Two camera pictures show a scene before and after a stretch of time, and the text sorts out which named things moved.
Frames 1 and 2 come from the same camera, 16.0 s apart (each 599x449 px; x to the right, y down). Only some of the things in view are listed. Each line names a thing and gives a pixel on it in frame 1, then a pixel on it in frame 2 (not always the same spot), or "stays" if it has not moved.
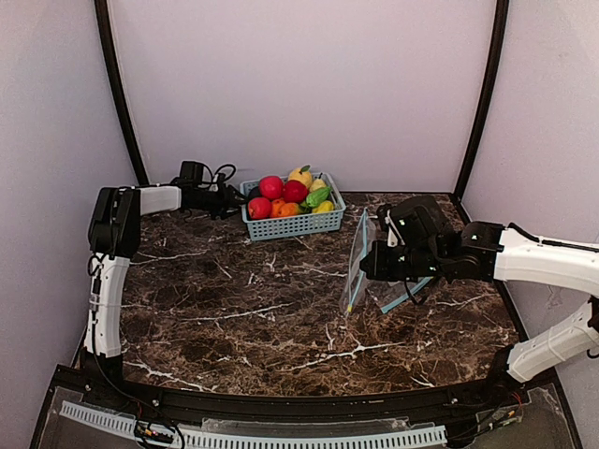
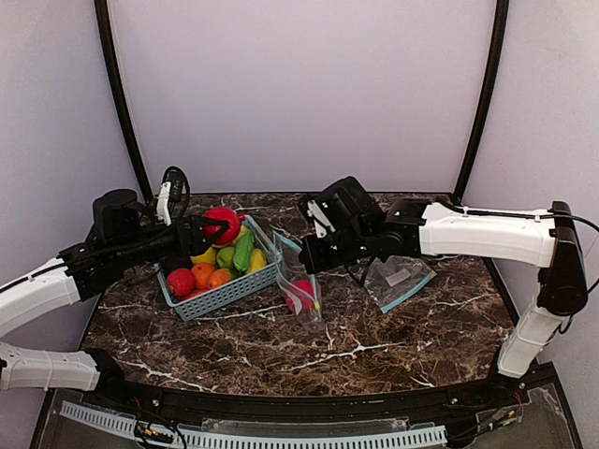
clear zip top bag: (356, 290) to (303, 291)
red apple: (271, 187) to (303, 289)
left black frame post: (120, 91) stays
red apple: (294, 191) to (212, 229)
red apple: (259, 208) to (181, 282)
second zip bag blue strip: (403, 296) stays
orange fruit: (280, 209) to (201, 271)
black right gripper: (371, 264) to (312, 254)
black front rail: (241, 404) stays
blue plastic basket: (309, 223) to (228, 295)
